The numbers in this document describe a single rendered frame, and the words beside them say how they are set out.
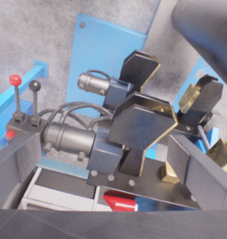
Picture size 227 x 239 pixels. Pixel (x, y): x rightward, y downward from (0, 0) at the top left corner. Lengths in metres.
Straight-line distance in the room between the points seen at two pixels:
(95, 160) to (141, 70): 0.54
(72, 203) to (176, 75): 1.13
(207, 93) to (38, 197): 0.95
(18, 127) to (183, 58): 1.13
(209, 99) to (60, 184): 0.89
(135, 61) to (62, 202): 0.71
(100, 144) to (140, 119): 0.18
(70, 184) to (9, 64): 1.44
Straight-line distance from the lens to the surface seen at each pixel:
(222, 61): 0.54
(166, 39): 1.31
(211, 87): 1.07
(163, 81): 1.41
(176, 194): 0.79
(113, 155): 0.60
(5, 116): 1.83
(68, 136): 0.64
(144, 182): 0.74
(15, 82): 0.58
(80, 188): 0.66
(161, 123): 0.53
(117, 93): 0.98
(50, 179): 0.67
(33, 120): 0.64
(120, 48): 1.34
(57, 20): 1.53
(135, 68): 0.94
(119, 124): 0.53
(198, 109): 1.13
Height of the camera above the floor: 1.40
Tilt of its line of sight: 51 degrees down
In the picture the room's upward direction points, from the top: 170 degrees counter-clockwise
